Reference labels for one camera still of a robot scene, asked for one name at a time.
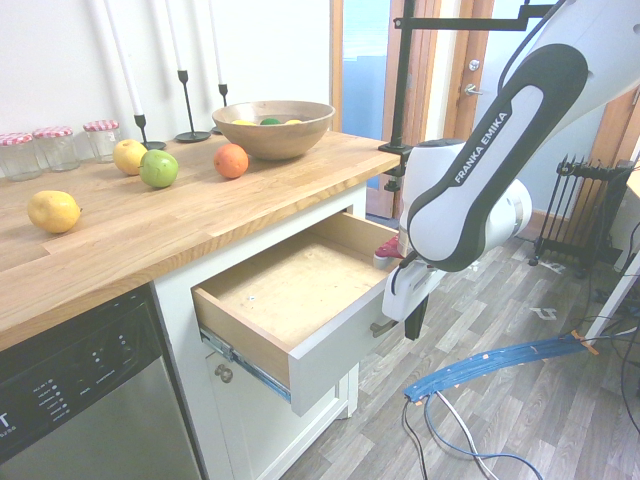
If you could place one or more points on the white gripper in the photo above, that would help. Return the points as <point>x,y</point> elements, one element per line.
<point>402,295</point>

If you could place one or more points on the white drawer with wooden interior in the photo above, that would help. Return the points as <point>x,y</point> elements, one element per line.
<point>300,290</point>

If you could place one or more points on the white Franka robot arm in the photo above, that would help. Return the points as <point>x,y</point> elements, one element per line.
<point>500,150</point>

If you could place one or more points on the red white sneaker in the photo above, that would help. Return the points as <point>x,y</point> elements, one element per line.
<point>387,250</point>

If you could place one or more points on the round metal cabinet knob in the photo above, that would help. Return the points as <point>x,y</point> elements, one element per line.
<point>223,372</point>

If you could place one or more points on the white kitchen cabinet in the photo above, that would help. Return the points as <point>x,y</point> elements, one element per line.
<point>240,440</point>

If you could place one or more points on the large wooden bowl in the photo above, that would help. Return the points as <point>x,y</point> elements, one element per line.
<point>275,140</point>

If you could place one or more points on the yellow mango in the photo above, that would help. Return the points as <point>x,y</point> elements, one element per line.
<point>292,121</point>

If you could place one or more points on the orange fruit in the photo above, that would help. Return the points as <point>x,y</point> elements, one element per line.
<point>231,160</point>

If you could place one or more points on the green lime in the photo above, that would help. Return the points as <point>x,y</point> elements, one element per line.
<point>270,121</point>

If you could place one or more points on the silver door deadbolt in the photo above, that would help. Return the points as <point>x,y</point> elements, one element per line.
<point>473,64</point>

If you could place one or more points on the black candle holder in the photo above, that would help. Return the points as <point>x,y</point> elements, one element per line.
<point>192,136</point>
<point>142,131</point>
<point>223,92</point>

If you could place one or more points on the green apple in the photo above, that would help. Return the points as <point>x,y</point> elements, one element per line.
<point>158,168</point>

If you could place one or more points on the yellow apple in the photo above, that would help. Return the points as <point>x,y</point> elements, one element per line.
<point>126,156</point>

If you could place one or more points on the tall white candle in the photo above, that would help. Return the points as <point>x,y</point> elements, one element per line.
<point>122,60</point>
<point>216,50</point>
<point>175,40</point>

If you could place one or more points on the glass jar red checkered lid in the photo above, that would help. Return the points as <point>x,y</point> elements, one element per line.
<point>17,155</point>
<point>102,140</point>
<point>55,147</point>

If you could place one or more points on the yellow pear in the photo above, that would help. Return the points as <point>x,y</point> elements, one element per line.
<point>52,211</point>

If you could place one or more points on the metal drawer slide rail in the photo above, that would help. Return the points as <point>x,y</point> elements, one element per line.
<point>250,365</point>

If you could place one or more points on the wooden door frame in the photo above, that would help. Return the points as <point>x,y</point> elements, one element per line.
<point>425,100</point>

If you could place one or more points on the black clamped camera stand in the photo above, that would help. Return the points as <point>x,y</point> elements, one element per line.
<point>406,75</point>

